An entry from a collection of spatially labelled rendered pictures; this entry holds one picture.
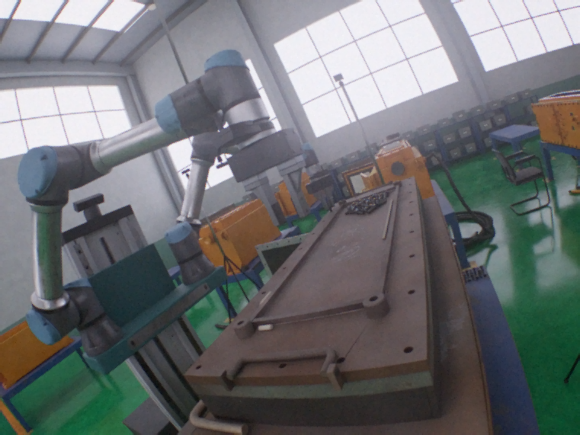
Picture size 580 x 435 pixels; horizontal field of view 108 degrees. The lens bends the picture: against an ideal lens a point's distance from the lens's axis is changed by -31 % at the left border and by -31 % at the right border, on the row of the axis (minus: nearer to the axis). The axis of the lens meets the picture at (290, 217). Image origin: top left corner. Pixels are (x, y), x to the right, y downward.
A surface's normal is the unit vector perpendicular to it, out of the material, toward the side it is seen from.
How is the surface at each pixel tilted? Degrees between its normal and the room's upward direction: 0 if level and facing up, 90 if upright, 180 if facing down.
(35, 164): 84
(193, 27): 90
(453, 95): 90
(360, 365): 0
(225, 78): 90
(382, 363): 0
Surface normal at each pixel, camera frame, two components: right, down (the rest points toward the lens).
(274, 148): -0.44, 0.33
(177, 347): 0.80, -0.26
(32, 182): -0.04, 0.07
